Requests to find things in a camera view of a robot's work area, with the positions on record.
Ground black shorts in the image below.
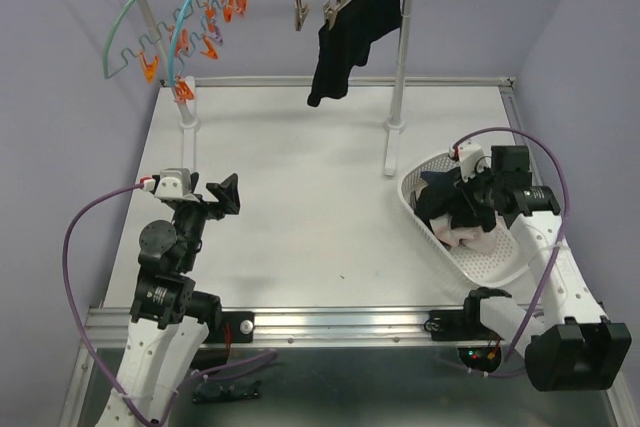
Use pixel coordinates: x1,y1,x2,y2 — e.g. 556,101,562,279
307,0,402,108
414,183,497,232

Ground pink plastic bag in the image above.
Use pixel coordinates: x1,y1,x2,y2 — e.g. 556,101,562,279
428,214,497,254

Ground blue clip hanger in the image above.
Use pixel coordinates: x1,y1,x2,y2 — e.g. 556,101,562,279
167,0,271,103

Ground green clip hanger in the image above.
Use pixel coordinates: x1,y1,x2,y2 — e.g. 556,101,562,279
102,0,224,81

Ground navy underwear beige waistband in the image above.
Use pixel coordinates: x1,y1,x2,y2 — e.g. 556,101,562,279
420,168,461,191

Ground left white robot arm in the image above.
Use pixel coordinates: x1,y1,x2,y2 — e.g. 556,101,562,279
98,168,241,426

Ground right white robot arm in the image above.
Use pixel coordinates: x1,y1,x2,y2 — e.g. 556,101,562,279
411,142,632,392

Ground white perforated plastic basket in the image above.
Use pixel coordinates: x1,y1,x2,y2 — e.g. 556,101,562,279
397,151,528,288

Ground white clothes rack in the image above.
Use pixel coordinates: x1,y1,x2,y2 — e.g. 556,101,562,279
107,0,420,178

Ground black eyeglasses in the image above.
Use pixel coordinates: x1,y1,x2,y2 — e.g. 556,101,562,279
192,380,262,405

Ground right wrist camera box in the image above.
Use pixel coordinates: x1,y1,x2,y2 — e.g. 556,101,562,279
449,141,488,182

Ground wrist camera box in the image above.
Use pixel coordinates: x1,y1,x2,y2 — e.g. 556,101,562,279
140,168,199,202
449,141,488,182

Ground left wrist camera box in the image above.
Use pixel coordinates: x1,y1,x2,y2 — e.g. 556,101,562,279
140,168,199,202

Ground aluminium mounting rail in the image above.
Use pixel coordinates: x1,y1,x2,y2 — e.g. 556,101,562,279
85,305,461,350

